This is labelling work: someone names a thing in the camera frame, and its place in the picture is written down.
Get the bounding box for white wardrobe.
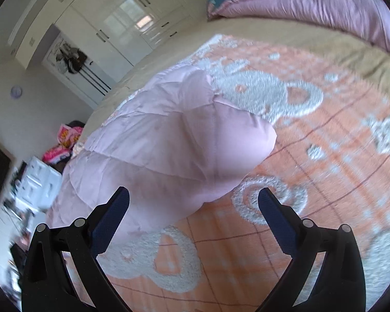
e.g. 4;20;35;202
8;0;228;82

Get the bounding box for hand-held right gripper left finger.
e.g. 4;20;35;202
21;186;131;312

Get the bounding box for pink and teal quilt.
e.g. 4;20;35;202
206;0;390;57

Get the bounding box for dark bags on door hook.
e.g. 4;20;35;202
56;46;87;74

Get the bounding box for beige bed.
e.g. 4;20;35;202
84;16;390;101

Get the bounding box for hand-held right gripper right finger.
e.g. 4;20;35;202
257;187;367;312

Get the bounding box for orange blanket with white pattern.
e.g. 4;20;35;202
62;33;390;312

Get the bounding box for pink padded jacket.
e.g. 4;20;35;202
45;66;277;246

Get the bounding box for white door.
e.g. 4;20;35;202
42;35;132;103

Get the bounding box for pink patterned bag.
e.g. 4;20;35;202
42;121;84;164

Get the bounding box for white drawer cabinet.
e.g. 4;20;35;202
15;156;63;212

